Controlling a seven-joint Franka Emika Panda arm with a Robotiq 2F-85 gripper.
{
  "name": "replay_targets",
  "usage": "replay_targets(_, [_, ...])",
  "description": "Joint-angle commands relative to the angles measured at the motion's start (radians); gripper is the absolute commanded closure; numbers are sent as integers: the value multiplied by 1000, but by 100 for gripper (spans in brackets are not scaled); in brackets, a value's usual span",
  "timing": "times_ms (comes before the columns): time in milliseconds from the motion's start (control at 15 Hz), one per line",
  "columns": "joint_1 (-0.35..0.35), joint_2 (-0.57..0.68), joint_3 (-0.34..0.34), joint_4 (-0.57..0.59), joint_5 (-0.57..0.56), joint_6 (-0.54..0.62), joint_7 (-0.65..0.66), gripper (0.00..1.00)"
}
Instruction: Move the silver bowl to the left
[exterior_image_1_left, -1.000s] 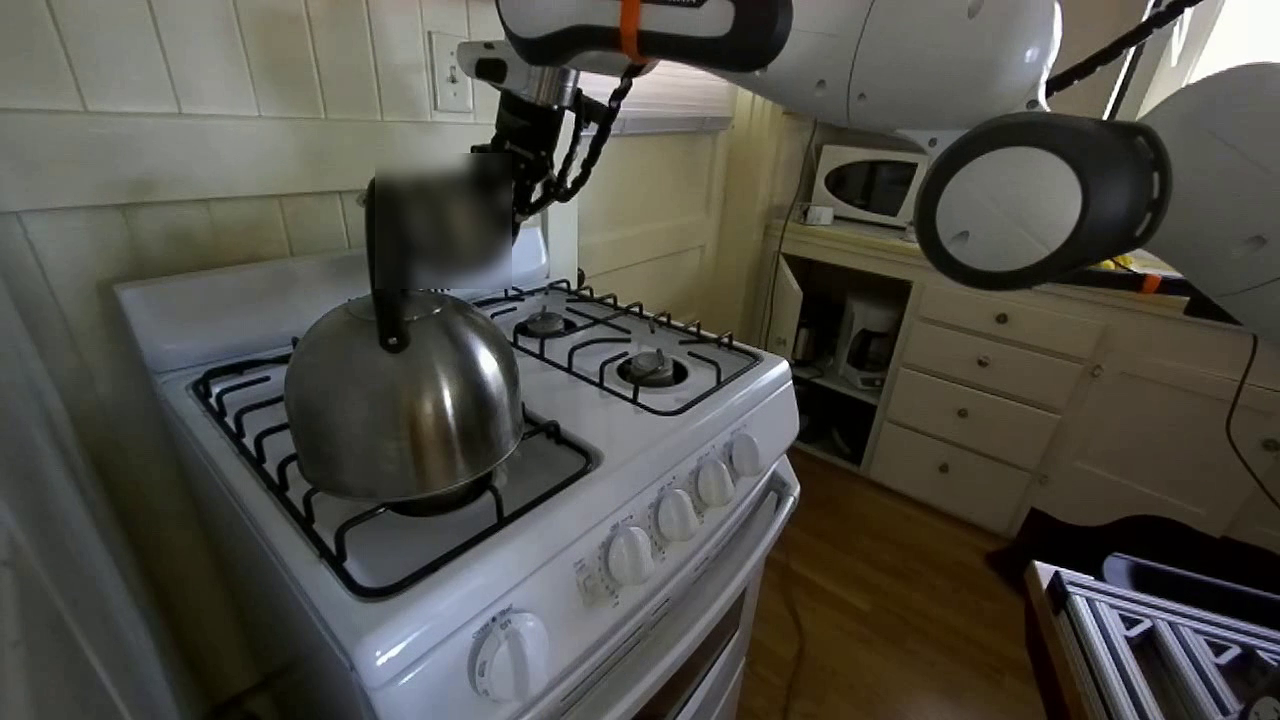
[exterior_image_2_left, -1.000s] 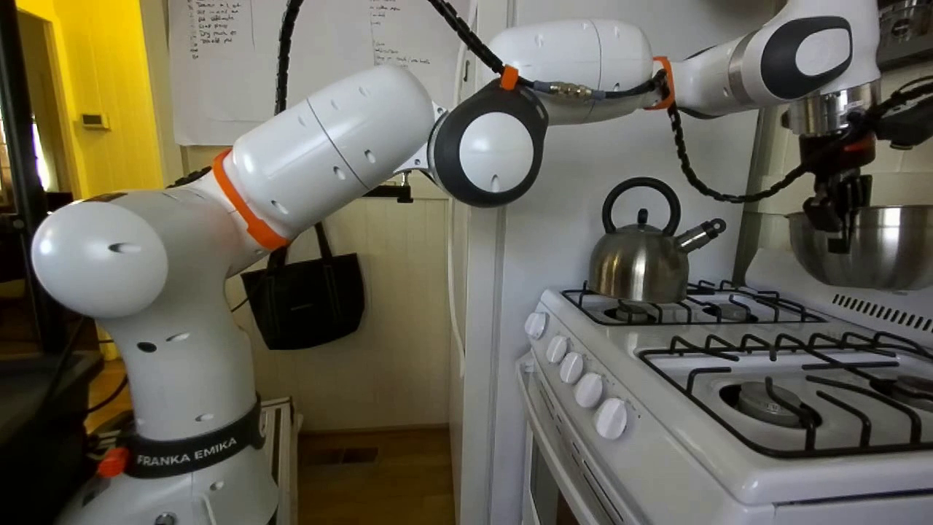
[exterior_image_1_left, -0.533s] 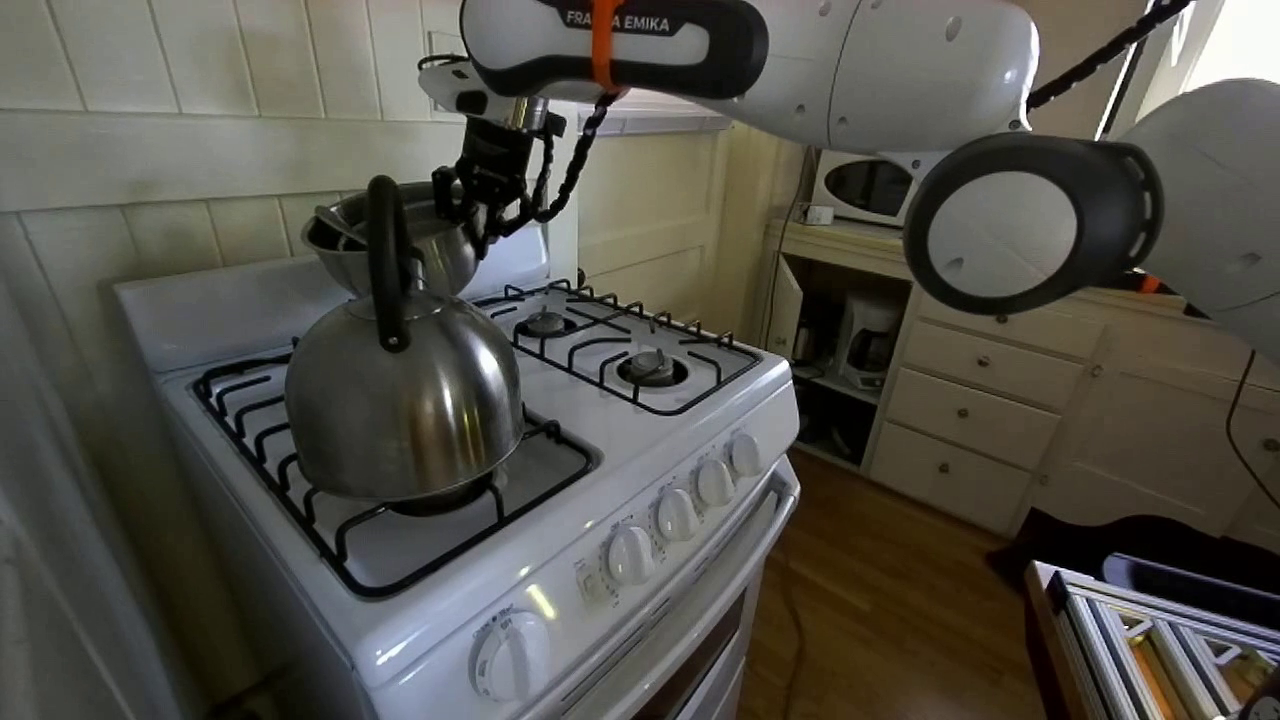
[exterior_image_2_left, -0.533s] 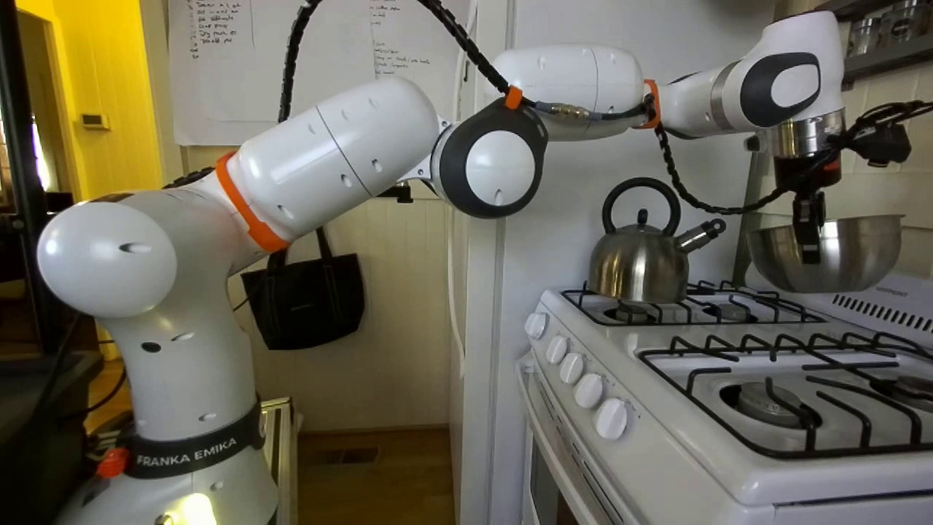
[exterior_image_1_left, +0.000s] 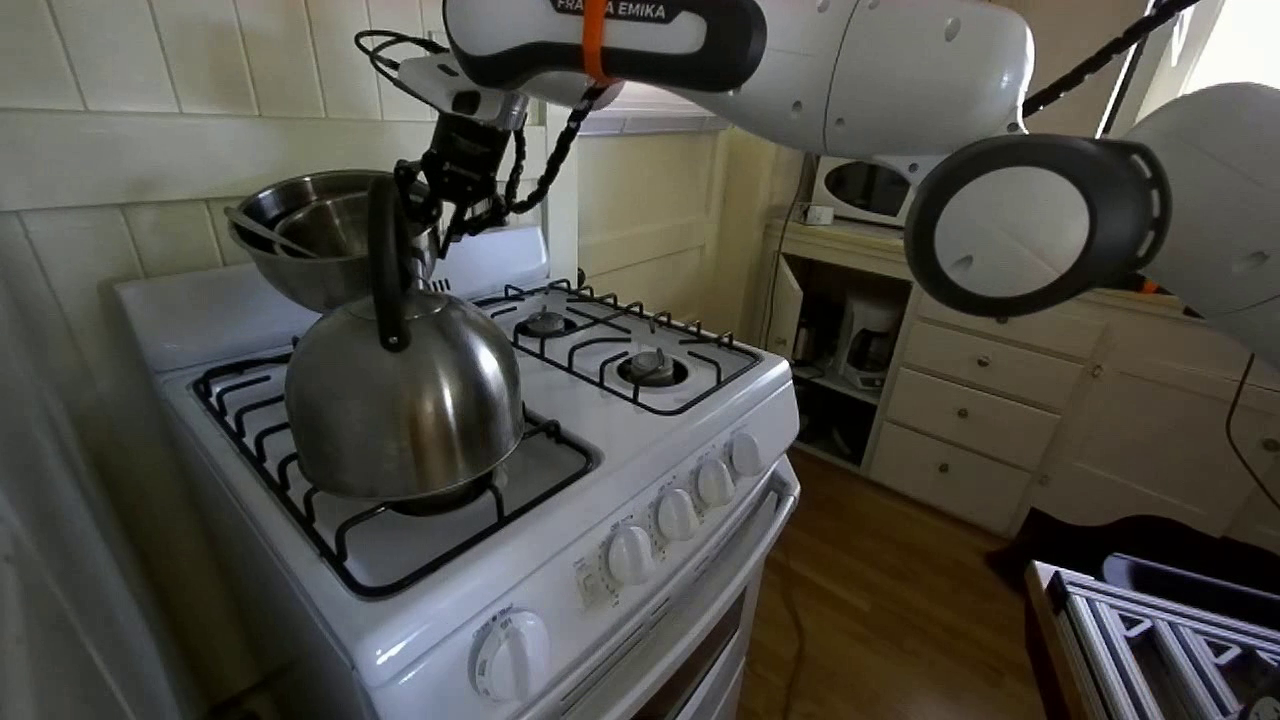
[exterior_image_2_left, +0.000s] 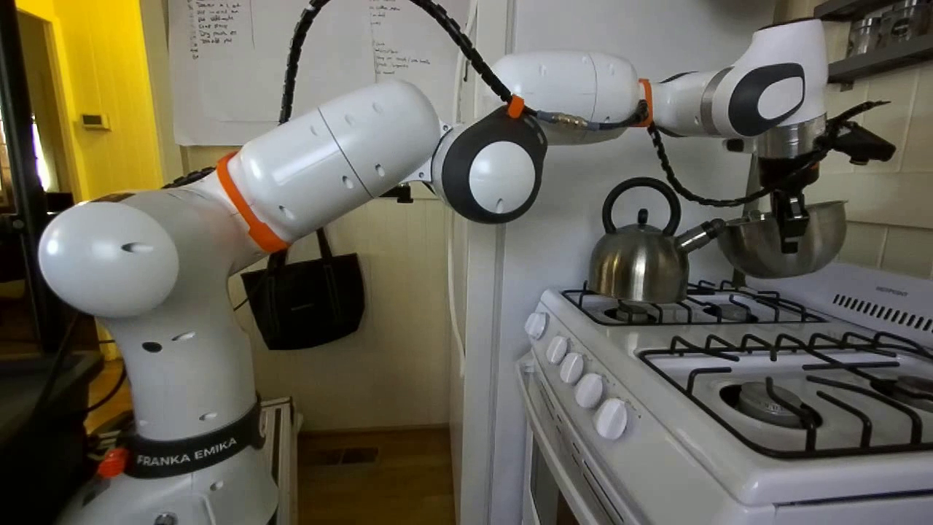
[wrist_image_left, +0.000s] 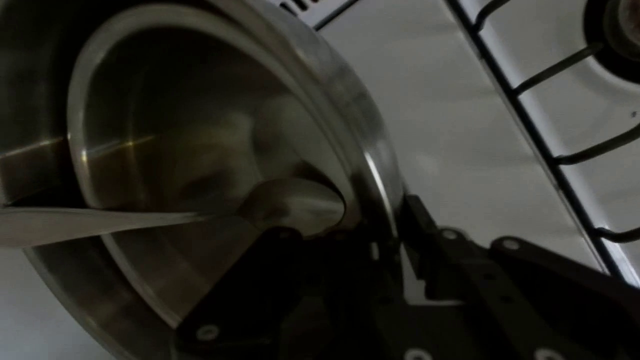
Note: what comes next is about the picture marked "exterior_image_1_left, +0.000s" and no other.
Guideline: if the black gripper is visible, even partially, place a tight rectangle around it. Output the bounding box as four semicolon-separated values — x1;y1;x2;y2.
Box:
392;115;524;255

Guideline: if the silver metal bowl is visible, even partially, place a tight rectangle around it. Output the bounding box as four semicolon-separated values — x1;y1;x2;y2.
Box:
218;169;449;321

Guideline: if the silver metal spoon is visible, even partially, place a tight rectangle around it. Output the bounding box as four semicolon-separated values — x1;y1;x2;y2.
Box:
229;202;323;264

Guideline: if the round gas burner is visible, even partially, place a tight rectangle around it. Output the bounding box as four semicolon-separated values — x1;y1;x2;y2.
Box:
615;347;690;391
516;308;579;346

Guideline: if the stainless steel kettle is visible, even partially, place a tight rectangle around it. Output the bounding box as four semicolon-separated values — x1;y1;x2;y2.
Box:
280;186;527;508

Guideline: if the black stove grate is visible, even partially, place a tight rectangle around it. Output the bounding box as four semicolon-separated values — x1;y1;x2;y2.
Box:
476;278;769;419
189;347;600;601

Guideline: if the white stove knob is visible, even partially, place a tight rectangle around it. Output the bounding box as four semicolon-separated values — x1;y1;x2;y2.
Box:
600;522;660;588
723;427;769;480
468;610;550;710
652;485;703;546
690;458;738;511

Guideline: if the white gas stove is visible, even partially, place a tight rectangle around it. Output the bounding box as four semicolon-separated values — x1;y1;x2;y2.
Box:
111;215;809;720

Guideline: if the white countertop appliance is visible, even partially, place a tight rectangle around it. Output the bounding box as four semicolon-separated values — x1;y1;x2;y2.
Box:
809;154;929;233

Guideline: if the dark coffee maker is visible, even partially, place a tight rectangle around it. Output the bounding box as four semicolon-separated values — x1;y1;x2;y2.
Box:
837;289;911;380

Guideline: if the white oven door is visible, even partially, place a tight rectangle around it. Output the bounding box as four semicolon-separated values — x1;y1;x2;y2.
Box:
524;458;809;720

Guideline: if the cream cabinet drawer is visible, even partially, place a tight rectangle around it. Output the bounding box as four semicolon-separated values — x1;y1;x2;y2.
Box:
911;312;1108;412
884;365;1069;471
865;419;1038;540

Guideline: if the cream kitchen cabinet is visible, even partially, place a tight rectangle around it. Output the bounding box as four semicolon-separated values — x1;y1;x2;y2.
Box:
769;215;1280;546

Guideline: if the white slatted rack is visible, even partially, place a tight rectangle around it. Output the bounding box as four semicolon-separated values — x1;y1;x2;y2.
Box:
1018;553;1280;720

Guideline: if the orange cable strap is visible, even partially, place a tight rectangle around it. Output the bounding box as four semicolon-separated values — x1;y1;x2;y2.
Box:
579;0;613;89

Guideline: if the silver oven door handle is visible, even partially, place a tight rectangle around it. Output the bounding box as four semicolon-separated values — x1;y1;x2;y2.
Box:
516;458;809;720

